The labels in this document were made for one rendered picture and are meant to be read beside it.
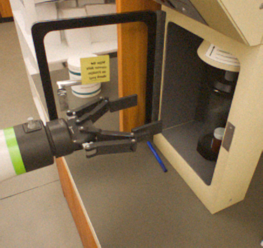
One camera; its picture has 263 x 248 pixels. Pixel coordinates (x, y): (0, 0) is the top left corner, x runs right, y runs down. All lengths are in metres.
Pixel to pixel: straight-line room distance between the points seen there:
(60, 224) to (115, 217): 1.17
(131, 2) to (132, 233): 0.58
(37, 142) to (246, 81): 0.39
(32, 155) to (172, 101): 0.48
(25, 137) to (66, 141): 0.07
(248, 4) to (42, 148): 0.41
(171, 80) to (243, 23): 0.39
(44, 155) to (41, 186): 1.62
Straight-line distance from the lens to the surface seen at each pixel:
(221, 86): 0.71
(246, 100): 0.58
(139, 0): 0.79
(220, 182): 0.72
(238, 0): 0.45
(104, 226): 0.77
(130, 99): 0.66
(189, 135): 0.91
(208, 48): 0.66
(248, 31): 0.49
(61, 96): 0.75
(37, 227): 1.96
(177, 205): 0.82
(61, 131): 0.55
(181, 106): 0.90
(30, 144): 0.53
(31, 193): 2.14
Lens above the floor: 1.59
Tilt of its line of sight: 37 degrees down
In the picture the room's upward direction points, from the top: straight up
